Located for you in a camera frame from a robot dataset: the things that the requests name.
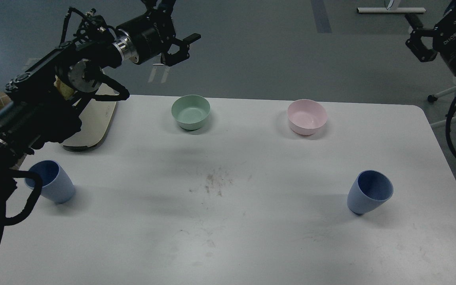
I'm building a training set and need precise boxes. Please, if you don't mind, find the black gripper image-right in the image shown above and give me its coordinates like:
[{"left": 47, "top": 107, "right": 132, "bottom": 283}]
[{"left": 405, "top": 8, "right": 456, "bottom": 76}]

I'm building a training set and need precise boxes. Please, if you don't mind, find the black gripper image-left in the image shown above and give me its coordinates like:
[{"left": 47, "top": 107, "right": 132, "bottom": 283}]
[{"left": 116, "top": 0, "right": 201, "bottom": 67}]

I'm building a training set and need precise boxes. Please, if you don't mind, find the blue cup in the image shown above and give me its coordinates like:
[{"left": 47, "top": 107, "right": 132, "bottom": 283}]
[
  {"left": 347, "top": 170, "right": 394, "bottom": 215},
  {"left": 29, "top": 160, "right": 76, "bottom": 204}
]

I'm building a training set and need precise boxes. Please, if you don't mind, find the white table leg base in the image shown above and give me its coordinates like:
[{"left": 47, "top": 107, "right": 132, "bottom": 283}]
[{"left": 356, "top": 0, "right": 427, "bottom": 14}]

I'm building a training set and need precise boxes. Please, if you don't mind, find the green bowl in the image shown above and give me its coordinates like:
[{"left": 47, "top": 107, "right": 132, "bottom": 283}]
[{"left": 171, "top": 95, "right": 211, "bottom": 131}]

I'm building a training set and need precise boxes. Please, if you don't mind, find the cream toaster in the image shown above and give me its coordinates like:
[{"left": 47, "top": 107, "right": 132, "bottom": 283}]
[{"left": 56, "top": 77, "right": 118, "bottom": 152}]

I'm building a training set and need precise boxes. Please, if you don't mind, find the pink bowl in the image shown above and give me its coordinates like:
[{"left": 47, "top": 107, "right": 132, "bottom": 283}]
[{"left": 286, "top": 99, "right": 328, "bottom": 136}]

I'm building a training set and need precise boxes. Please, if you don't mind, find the black cable left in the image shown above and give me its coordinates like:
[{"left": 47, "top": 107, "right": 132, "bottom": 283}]
[{"left": 0, "top": 169, "right": 43, "bottom": 285}]

